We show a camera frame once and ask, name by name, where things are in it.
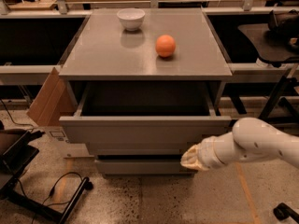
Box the grey top drawer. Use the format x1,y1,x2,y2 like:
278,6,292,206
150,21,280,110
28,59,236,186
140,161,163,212
60,81,231,155

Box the grey drawer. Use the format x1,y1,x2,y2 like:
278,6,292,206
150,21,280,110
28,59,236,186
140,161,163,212
95,160,196,175
60,81,231,155

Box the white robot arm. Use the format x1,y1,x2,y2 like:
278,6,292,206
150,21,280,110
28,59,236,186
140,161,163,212
180,118,299,171

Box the grey lower drawer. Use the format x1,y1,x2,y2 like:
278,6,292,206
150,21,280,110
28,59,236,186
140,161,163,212
95,160,196,175

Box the grey drawer cabinet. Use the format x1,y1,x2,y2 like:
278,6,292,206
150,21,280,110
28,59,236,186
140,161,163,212
60,8,232,105

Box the black caster wheel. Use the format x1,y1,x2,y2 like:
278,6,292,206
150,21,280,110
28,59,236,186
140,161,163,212
273,203,299,224

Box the orange ball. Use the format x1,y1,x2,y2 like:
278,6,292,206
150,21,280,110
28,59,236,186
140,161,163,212
155,35,176,58

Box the black chair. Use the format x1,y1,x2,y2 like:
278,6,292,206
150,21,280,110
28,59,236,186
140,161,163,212
238,9,299,122

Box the brown cardboard box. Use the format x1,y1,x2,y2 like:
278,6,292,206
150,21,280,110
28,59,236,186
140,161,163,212
27,68,76,127

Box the white ceramic bowl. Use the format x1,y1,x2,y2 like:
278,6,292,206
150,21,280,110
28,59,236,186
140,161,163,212
117,8,146,31

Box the black stand with base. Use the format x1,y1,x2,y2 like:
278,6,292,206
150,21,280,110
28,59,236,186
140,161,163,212
0,129,93,224

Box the black floor cable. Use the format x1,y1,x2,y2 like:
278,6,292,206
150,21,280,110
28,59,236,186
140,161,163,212
31,171,92,224

